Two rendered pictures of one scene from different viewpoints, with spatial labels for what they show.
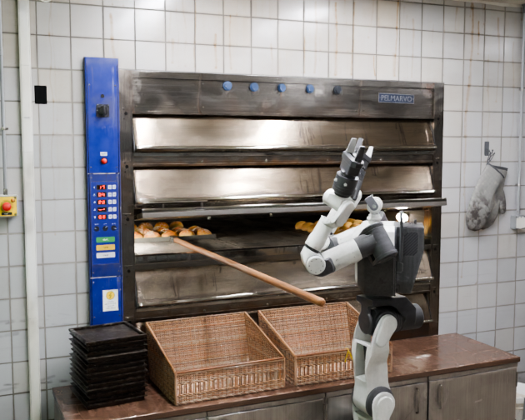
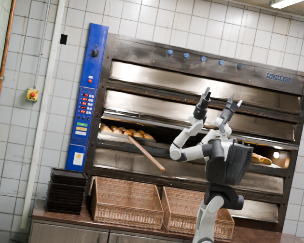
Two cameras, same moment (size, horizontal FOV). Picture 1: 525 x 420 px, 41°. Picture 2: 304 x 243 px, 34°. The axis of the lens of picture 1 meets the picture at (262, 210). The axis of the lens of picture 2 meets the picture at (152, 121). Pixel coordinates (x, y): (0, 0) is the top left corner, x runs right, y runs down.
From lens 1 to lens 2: 106 cm
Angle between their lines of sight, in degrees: 14
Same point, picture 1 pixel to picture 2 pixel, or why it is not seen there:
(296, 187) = not seen: hidden behind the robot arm
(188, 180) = (136, 101)
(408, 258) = (235, 164)
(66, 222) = (63, 110)
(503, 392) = not seen: outside the picture
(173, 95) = (137, 52)
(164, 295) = (109, 163)
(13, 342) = (22, 168)
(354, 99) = (249, 74)
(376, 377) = (205, 231)
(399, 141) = (275, 104)
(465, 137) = not seen: outside the picture
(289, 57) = (211, 42)
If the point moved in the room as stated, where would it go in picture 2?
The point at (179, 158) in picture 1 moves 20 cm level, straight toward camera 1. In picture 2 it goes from (133, 88) to (129, 87)
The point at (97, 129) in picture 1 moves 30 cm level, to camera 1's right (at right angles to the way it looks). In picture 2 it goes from (89, 63) to (122, 69)
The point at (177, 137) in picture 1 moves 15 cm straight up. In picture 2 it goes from (134, 75) to (138, 59)
